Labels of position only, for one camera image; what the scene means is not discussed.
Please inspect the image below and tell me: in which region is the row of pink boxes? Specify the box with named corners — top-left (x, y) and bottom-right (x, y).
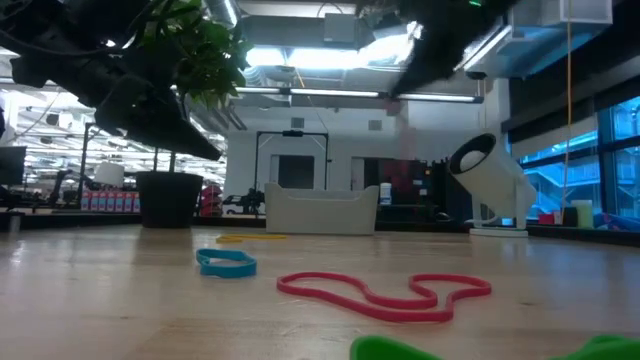
top-left (80, 190), bottom-right (142, 213)

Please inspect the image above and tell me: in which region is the yellow rubber band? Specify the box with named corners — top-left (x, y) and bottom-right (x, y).
top-left (215, 232), bottom-right (290, 245)

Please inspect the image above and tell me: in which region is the blue rubber band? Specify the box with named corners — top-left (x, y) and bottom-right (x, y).
top-left (195, 248), bottom-right (259, 280)

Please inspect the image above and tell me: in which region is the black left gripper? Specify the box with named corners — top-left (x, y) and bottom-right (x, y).
top-left (9, 29), bottom-right (222, 161)

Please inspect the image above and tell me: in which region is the green plant in black pot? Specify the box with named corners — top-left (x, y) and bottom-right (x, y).
top-left (128, 0), bottom-right (251, 230)

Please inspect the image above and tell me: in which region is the black monitor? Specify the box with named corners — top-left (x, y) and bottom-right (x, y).
top-left (0, 145), bottom-right (27, 187)

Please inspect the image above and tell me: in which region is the red stacked object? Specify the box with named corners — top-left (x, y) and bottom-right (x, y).
top-left (198, 183), bottom-right (225, 218)

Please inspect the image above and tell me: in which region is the green cup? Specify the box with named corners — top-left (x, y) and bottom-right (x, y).
top-left (571, 199), bottom-right (595, 230)

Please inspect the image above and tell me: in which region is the long ceiling tube light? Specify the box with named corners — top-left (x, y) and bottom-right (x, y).
top-left (233, 86), bottom-right (485, 105)

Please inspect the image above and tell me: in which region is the black metal frame stand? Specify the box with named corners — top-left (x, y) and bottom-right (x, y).
top-left (253, 129), bottom-right (331, 192)

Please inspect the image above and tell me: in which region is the white plastic bin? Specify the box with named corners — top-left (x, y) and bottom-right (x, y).
top-left (263, 182), bottom-right (380, 236)

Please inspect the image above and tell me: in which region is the white cylindrical spotlight lamp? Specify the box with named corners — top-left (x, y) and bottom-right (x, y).
top-left (448, 132), bottom-right (539, 239)

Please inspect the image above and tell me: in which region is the green rubber band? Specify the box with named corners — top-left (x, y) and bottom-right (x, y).
top-left (349, 334), bottom-right (640, 360)

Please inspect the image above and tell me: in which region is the black cabinet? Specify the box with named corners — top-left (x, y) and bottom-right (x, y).
top-left (363, 157), bottom-right (454, 207)

